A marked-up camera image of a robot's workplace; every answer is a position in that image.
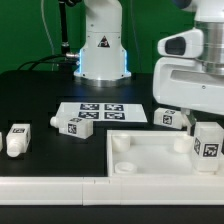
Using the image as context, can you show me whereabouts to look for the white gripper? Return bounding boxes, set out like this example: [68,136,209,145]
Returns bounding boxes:
[153,29,224,135]

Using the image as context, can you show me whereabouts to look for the white square table top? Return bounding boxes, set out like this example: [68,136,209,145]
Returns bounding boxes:
[107,130,224,177]

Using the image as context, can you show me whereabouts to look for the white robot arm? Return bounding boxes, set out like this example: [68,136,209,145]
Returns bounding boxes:
[74,0,224,118]

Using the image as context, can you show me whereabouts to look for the white sheet with markers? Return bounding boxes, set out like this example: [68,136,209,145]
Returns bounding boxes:
[56,102,147,123]

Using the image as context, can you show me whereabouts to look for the black pole with clamp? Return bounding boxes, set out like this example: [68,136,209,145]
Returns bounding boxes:
[58,0,82,54]

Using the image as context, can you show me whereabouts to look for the white front fence rail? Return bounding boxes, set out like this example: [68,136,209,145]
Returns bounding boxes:
[0,176,224,206]

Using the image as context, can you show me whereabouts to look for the black cable bundle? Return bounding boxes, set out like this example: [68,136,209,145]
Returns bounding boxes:
[17,53,81,72]

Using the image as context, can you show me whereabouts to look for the white hanging cable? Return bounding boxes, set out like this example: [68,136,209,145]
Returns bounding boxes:
[40,0,56,72]

